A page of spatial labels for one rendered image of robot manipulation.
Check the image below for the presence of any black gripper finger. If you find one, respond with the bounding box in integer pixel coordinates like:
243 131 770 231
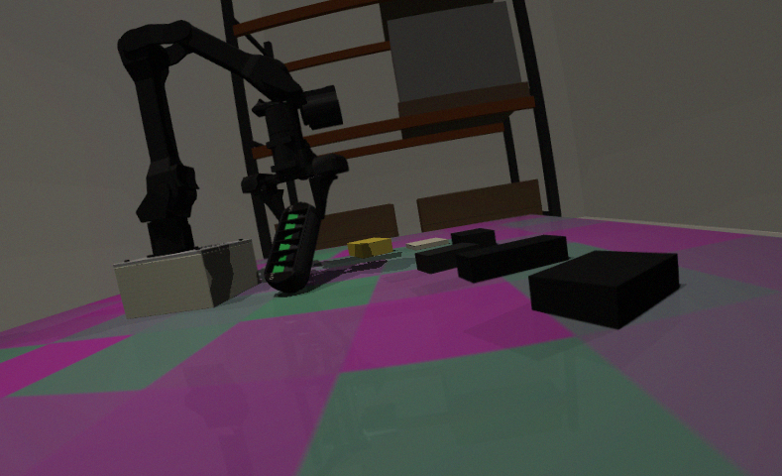
309 175 337 220
253 189 285 221

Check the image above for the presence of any yellow rectangular block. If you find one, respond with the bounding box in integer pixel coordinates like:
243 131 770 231
347 238 393 259

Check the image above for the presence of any beige flat square tile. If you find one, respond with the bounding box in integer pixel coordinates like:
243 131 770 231
405 238 449 251

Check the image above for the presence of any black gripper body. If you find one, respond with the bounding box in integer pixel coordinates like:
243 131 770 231
241 130 349 193

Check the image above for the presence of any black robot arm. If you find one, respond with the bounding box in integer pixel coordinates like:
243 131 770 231
117 20 343 258

